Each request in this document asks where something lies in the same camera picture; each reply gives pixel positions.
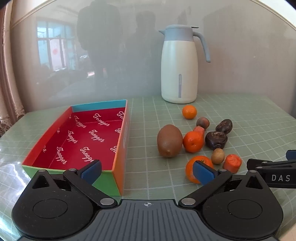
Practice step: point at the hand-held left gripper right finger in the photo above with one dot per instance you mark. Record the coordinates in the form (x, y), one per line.
(203, 172)

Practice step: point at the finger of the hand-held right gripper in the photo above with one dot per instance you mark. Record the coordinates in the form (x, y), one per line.
(272, 176)
(291, 154)

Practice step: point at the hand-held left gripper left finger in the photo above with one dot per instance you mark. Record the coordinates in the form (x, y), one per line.
(91, 171)

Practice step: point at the orange mandarin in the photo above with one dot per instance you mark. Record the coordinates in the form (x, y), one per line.
(190, 170)
(193, 142)
(189, 112)

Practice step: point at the orange carrot piece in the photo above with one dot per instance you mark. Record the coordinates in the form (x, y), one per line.
(232, 163)
(200, 131)

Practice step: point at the large dark wrinkled fruit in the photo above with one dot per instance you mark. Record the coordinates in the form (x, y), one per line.
(216, 140)

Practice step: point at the colourful cardboard box red inside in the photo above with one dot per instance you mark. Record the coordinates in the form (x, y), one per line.
(76, 139)

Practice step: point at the brown kiwi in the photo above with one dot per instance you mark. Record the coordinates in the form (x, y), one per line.
(169, 141)

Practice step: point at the brown chestnut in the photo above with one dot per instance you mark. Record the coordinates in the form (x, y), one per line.
(203, 122)

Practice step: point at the dark oval passion fruit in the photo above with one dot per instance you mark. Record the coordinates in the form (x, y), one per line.
(224, 126)

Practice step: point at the green grid table mat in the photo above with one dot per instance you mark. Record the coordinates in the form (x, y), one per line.
(148, 162)

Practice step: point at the beige lace curtain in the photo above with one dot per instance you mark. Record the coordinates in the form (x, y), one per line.
(9, 104)

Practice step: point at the cream and blue thermos jug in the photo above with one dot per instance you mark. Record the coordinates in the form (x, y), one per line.
(178, 69)

